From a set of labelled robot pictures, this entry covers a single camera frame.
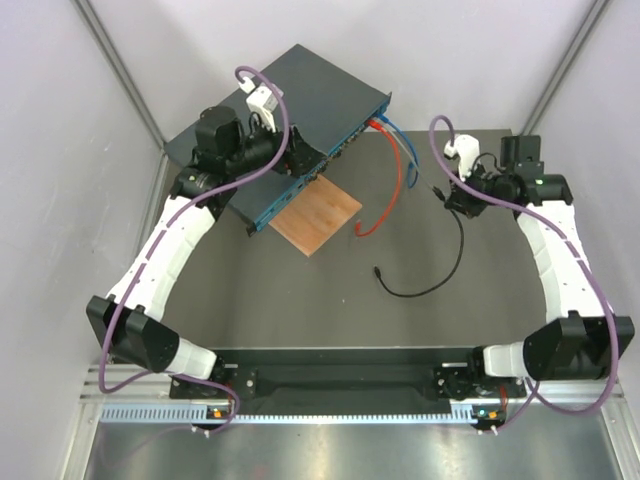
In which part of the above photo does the blue ethernet cable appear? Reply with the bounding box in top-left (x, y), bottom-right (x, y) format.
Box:
top-left (378, 113), bottom-right (422, 190)

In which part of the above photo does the grey slotted cable duct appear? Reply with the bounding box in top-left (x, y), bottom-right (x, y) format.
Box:
top-left (99, 403), bottom-right (478, 425)

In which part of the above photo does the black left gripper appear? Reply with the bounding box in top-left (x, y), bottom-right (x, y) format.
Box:
top-left (225, 109), bottom-right (327, 179)

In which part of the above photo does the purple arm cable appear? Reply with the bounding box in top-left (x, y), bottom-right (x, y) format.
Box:
top-left (429, 115), bottom-right (621, 436)
top-left (98, 64), bottom-right (291, 439)

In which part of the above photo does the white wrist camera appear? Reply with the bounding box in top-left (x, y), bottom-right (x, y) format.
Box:
top-left (444, 134), bottom-right (480, 182)
top-left (239, 77), bottom-right (279, 132)

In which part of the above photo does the red ethernet cable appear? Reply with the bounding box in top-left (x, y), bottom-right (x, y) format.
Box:
top-left (353, 119), bottom-right (404, 237)

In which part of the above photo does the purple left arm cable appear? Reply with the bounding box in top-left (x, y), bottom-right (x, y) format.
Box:
top-left (98, 64), bottom-right (291, 439)

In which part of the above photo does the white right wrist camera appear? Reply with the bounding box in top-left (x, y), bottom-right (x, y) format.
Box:
top-left (444, 134), bottom-right (480, 182)

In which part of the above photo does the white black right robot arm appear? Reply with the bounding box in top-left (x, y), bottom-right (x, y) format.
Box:
top-left (443, 134), bottom-right (635, 396)

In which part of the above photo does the wooden board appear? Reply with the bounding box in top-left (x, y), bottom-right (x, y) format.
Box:
top-left (269, 175), bottom-right (362, 257)

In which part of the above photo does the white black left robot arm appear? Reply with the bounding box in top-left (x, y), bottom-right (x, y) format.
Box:
top-left (86, 106), bottom-right (325, 397)

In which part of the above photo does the black ethernet cable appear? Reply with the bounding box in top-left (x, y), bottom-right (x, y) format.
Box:
top-left (373, 185), bottom-right (466, 300)

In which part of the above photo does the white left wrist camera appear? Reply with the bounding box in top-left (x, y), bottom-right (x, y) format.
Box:
top-left (239, 77), bottom-right (279, 132)

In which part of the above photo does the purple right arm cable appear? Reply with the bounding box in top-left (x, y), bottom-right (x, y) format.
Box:
top-left (429, 115), bottom-right (621, 436)

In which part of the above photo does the dark blue network switch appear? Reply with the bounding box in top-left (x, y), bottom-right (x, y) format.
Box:
top-left (166, 44), bottom-right (391, 236)

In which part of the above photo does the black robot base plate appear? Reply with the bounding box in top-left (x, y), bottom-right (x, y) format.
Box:
top-left (169, 347), bottom-right (526, 401)

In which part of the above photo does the aluminium frame rail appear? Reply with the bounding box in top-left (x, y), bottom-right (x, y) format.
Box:
top-left (80, 364), bottom-right (605, 406)

